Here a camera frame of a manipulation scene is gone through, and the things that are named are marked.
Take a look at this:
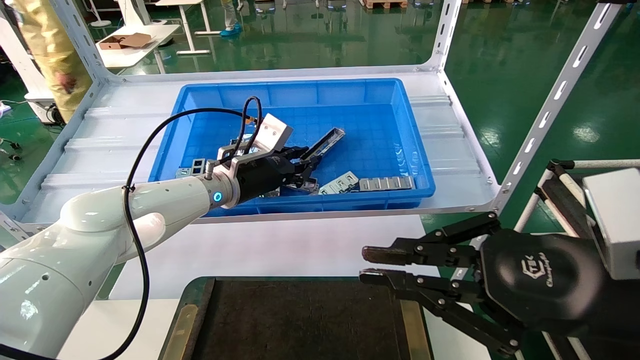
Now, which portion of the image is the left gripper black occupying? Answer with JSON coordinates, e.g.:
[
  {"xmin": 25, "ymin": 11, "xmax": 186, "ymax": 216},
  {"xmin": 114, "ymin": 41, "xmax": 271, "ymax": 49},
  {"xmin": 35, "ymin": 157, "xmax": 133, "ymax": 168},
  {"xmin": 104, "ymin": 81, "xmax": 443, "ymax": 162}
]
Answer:
[{"xmin": 233, "ymin": 146, "xmax": 324, "ymax": 206}]

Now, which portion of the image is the white tube frame cart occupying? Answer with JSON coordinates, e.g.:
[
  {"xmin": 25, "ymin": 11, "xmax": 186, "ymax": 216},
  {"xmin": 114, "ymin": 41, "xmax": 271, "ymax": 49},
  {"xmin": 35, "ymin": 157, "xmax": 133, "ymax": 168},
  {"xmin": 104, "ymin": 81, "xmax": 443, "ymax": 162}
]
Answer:
[{"xmin": 515, "ymin": 159, "xmax": 640, "ymax": 360}]

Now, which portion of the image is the light flat metal plate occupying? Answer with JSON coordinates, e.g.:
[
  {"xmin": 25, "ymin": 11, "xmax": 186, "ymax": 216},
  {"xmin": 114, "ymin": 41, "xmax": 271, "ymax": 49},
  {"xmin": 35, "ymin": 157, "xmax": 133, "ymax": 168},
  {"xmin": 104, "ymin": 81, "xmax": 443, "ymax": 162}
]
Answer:
[{"xmin": 318, "ymin": 171, "xmax": 361, "ymax": 196}]

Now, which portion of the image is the white work table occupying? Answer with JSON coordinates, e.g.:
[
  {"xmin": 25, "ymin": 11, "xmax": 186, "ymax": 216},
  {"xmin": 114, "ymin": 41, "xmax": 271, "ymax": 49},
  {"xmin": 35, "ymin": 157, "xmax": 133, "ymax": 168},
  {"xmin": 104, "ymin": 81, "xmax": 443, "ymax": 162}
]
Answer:
[{"xmin": 95, "ymin": 24, "xmax": 181, "ymax": 70}]

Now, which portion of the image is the open cardboard box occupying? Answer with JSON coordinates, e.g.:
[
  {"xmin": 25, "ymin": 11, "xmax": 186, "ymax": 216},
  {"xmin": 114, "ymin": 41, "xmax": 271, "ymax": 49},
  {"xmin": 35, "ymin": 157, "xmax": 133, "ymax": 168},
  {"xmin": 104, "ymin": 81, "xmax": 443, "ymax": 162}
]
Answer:
[{"xmin": 98, "ymin": 33, "xmax": 154, "ymax": 50}]

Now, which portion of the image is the white desk with legs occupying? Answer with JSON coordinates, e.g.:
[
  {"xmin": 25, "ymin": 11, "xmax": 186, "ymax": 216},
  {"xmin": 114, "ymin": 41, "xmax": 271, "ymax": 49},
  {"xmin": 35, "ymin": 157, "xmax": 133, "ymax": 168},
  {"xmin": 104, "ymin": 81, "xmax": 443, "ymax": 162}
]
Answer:
[{"xmin": 120, "ymin": 0, "xmax": 212, "ymax": 55}]

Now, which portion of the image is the person with blue shoe covers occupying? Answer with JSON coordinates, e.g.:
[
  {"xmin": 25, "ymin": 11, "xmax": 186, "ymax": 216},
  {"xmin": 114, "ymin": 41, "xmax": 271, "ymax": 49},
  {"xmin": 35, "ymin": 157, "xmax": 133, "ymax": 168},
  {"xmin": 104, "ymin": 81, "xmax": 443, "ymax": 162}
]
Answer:
[{"xmin": 220, "ymin": 0, "xmax": 242, "ymax": 37}]

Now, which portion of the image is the white slotted metal rack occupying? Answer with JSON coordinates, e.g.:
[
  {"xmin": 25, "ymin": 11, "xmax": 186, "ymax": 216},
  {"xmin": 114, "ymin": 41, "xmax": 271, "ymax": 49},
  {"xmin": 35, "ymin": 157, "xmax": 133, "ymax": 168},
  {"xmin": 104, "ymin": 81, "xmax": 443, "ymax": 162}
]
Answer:
[{"xmin": 0, "ymin": 0, "xmax": 626, "ymax": 293}]

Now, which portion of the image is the left wrist grey camera box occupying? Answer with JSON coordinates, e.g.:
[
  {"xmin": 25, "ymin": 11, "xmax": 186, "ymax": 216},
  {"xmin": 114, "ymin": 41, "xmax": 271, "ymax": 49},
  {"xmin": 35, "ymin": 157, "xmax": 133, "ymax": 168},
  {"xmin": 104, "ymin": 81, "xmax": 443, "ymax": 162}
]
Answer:
[{"xmin": 252, "ymin": 113, "xmax": 294, "ymax": 153}]

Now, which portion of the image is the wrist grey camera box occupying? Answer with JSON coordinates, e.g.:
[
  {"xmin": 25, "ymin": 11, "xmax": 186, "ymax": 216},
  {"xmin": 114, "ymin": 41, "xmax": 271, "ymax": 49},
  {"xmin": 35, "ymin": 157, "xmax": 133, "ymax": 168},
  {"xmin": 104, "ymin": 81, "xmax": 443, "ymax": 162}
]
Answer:
[
  {"xmin": 252, "ymin": 113, "xmax": 294, "ymax": 153},
  {"xmin": 582, "ymin": 168, "xmax": 640, "ymax": 281}
]

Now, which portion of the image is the dark metal channel part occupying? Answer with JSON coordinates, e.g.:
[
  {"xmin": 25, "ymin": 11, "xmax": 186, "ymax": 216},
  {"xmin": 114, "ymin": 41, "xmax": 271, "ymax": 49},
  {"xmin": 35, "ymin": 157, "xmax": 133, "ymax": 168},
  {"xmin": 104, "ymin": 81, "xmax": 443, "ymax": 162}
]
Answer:
[{"xmin": 272, "ymin": 177, "xmax": 320, "ymax": 196}]

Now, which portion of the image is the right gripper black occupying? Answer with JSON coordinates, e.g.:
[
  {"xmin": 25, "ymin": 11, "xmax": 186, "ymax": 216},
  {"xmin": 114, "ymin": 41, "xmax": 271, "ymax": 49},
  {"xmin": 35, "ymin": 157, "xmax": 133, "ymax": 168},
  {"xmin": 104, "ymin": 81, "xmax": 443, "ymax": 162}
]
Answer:
[{"xmin": 359, "ymin": 212, "xmax": 640, "ymax": 357}]

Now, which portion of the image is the white floor stand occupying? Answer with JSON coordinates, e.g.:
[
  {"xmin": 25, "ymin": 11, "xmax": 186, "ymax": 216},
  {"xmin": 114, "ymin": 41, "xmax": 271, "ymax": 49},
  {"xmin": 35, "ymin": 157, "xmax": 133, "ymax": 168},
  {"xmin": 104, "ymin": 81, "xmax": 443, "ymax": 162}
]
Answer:
[{"xmin": 90, "ymin": 0, "xmax": 114, "ymax": 28}]

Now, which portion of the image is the silver metal channel bracket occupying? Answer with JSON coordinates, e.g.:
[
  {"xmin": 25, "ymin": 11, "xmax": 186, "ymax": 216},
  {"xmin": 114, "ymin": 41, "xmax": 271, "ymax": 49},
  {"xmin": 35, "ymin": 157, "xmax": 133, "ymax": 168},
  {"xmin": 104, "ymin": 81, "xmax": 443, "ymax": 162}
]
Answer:
[{"xmin": 299, "ymin": 127, "xmax": 346, "ymax": 163}]

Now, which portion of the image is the wooden pallet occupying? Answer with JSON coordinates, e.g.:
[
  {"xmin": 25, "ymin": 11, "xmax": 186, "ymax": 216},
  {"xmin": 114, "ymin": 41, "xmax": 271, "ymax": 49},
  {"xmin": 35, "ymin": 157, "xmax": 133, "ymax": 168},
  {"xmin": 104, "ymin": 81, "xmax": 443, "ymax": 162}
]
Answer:
[{"xmin": 362, "ymin": 0, "xmax": 409, "ymax": 10}]

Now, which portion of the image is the white machine column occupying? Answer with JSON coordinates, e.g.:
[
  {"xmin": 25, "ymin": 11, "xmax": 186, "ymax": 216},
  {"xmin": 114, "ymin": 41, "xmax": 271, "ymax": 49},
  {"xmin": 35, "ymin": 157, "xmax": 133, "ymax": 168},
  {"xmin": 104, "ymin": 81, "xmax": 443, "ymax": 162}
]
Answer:
[{"xmin": 0, "ymin": 20, "xmax": 56, "ymax": 124}]

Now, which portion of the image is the blue plastic bin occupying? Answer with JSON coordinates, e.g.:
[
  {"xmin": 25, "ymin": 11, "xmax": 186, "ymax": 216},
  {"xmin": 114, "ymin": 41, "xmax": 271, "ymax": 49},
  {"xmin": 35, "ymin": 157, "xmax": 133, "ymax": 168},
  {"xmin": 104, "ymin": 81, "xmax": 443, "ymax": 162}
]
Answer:
[{"xmin": 148, "ymin": 78, "xmax": 436, "ymax": 218}]

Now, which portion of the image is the black container tray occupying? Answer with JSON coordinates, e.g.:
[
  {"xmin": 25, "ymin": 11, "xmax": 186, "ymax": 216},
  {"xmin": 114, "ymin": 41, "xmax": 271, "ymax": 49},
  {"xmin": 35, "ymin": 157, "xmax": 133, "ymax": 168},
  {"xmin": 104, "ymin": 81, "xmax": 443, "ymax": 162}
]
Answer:
[{"xmin": 159, "ymin": 276, "xmax": 434, "ymax": 360}]

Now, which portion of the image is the right wrist grey camera box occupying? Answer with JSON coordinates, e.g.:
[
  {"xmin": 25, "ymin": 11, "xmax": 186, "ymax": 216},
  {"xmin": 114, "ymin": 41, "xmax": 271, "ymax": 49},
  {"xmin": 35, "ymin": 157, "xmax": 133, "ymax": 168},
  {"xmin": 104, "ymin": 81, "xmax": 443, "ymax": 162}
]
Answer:
[{"xmin": 582, "ymin": 168, "xmax": 640, "ymax": 281}]

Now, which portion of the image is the grey flat ribbed plate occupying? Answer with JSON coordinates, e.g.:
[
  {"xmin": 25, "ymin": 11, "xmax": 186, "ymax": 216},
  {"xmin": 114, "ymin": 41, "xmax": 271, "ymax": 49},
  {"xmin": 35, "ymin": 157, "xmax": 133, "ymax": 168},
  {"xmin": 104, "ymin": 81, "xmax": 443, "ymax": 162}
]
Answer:
[{"xmin": 358, "ymin": 175, "xmax": 416, "ymax": 192}]

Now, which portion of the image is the black camera cable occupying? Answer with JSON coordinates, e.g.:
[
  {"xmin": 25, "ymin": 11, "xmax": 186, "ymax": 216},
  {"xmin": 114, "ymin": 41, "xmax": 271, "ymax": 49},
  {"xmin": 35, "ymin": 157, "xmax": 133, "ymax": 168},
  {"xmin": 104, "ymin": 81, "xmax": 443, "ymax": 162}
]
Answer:
[{"xmin": 0, "ymin": 96, "xmax": 264, "ymax": 360}]

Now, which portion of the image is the person in yellow coat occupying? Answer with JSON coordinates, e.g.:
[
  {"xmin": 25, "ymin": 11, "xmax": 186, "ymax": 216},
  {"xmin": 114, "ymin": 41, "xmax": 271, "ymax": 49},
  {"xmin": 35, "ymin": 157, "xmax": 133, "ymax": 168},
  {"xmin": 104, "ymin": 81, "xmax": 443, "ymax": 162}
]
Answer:
[{"xmin": 10, "ymin": 0, "xmax": 94, "ymax": 124}]

